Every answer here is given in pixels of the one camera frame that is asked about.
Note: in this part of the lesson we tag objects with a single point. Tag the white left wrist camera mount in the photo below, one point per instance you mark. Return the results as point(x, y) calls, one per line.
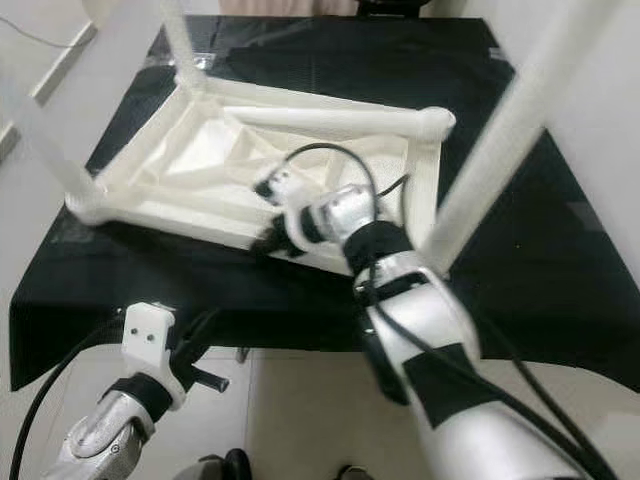
point(150, 335)

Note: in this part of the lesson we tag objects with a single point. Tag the black wooden stool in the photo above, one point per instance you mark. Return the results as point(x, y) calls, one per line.
point(395, 7)

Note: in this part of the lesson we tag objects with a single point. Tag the white plastic table top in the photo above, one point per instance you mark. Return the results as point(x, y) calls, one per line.
point(200, 150)

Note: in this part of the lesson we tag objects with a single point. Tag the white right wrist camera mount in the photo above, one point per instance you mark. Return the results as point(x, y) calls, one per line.
point(290, 190)

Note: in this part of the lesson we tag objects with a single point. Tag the grey tape strip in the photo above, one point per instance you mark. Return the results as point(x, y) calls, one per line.
point(580, 212)
point(497, 52)

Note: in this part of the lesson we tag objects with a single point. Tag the black tablecloth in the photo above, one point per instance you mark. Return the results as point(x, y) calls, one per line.
point(290, 320)

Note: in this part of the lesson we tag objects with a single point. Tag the beige fringed cloth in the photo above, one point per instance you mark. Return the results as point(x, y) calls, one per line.
point(290, 6)

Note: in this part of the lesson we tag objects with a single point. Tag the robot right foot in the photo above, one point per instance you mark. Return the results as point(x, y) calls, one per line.
point(352, 473)

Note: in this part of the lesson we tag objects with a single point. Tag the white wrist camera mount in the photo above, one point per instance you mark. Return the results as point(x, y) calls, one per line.
point(150, 335)
point(290, 190)

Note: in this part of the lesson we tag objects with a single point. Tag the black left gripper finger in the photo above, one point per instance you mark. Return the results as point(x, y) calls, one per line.
point(198, 330)

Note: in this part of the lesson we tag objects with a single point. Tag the white plastic table leg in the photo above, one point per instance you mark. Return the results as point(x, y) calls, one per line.
point(50, 150)
point(185, 45)
point(510, 140)
point(340, 120)

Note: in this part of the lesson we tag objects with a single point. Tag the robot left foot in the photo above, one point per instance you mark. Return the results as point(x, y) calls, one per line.
point(215, 466)

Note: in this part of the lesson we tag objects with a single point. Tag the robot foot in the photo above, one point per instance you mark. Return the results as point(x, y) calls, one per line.
point(215, 466)
point(352, 473)

